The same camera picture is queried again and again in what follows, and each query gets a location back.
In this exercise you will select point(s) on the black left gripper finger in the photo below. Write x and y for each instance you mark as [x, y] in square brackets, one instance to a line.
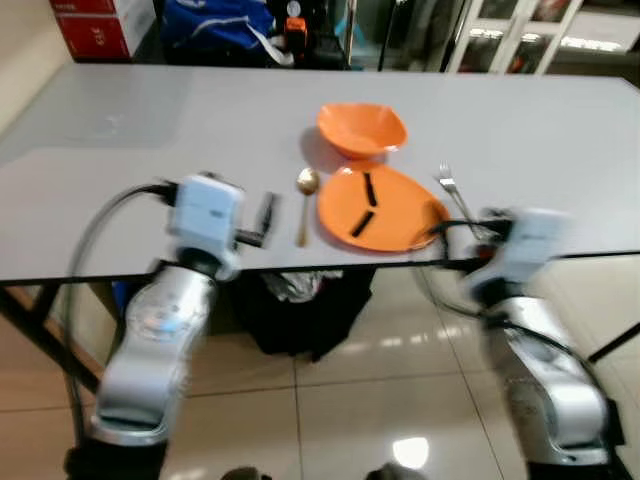
[268, 213]

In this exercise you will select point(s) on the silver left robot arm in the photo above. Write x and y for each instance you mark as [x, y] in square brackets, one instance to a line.
[160, 335]

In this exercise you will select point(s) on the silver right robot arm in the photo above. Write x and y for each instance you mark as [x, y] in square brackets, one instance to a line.
[545, 375]

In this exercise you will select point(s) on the gold metal spoon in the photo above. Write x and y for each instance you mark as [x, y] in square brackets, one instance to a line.
[306, 182]

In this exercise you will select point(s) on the silver metal fork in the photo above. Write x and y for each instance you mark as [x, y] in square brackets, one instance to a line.
[449, 184]

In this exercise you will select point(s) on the black bag with grey lining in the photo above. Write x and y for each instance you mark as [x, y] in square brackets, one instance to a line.
[300, 310]

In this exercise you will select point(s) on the short black strip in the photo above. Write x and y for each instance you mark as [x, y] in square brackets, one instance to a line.
[362, 225]
[368, 188]

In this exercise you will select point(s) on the orange plastic plate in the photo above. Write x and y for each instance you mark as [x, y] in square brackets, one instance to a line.
[395, 215]

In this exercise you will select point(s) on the orange plastic bowl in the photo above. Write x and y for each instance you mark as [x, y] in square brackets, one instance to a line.
[360, 130]

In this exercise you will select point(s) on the black metal table leg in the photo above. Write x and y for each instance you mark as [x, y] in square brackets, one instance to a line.
[45, 335]
[615, 342]

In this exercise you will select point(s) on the blue fabric bag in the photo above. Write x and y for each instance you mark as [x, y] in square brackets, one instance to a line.
[215, 25]

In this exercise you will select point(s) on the white glass door cabinet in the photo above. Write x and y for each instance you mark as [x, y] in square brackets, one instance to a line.
[540, 35]

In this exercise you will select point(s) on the red and white cardboard box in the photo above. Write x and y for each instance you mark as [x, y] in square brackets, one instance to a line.
[100, 25]

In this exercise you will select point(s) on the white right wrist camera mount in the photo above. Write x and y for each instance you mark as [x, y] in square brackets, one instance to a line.
[525, 250]

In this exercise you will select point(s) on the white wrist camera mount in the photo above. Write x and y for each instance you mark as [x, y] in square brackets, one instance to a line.
[205, 215]
[525, 250]

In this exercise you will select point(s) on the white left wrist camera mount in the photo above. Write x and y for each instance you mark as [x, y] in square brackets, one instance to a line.
[205, 215]

